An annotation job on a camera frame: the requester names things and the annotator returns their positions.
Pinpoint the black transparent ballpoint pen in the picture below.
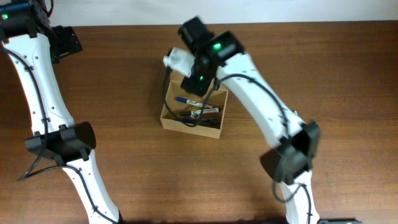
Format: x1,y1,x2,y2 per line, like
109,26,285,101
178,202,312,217
198,121,221,128

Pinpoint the blue ballpoint pen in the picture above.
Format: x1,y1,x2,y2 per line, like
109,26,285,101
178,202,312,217
181,118,218,124

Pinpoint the black whiteboard marker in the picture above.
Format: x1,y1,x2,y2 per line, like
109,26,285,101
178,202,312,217
180,108,220,116

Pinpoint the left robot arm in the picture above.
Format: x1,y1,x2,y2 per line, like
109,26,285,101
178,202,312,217
1,0,124,223

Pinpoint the brown cardboard box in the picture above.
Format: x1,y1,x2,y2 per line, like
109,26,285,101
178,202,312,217
160,71,228,139

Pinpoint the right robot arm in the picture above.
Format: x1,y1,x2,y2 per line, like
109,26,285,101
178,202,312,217
178,17,320,223

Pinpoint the blue whiteboard marker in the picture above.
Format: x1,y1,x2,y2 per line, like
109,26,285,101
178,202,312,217
175,96,213,109

